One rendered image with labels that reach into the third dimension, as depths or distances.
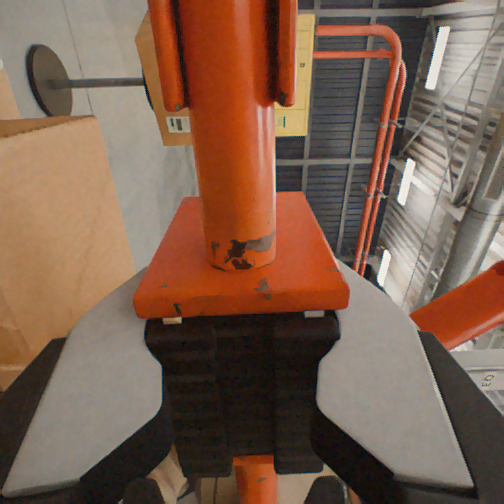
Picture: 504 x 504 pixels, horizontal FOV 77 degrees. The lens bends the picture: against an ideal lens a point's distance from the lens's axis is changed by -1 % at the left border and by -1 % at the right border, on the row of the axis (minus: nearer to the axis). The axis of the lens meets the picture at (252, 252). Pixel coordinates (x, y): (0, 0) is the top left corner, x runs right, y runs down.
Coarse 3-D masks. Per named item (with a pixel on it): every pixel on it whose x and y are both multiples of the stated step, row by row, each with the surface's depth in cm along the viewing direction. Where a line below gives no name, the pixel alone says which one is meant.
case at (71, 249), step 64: (0, 128) 21; (64, 128) 23; (0, 192) 17; (64, 192) 22; (0, 256) 16; (64, 256) 22; (128, 256) 34; (0, 320) 16; (64, 320) 22; (0, 384) 16
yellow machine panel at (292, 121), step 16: (304, 16) 586; (304, 32) 600; (304, 48) 614; (304, 64) 629; (304, 80) 648; (304, 96) 662; (288, 112) 679; (304, 112) 680; (288, 128) 697; (304, 128) 698
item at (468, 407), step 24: (432, 336) 8; (432, 360) 8; (456, 360) 7; (456, 384) 7; (456, 408) 6; (480, 408) 6; (456, 432) 6; (480, 432) 6; (480, 456) 6; (480, 480) 5
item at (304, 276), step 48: (288, 192) 15; (192, 240) 11; (288, 240) 11; (144, 288) 9; (192, 288) 9; (240, 288) 8; (288, 288) 8; (336, 288) 8; (192, 336) 8; (240, 336) 9; (288, 336) 8; (336, 336) 8; (192, 384) 9; (240, 384) 10; (288, 384) 9; (192, 432) 10; (240, 432) 11; (288, 432) 10
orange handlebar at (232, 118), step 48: (192, 0) 6; (240, 0) 6; (288, 0) 6; (192, 48) 7; (240, 48) 7; (288, 48) 7; (192, 96) 7; (240, 96) 7; (288, 96) 7; (192, 144) 8; (240, 144) 8; (240, 192) 8; (240, 240) 9; (240, 480) 15
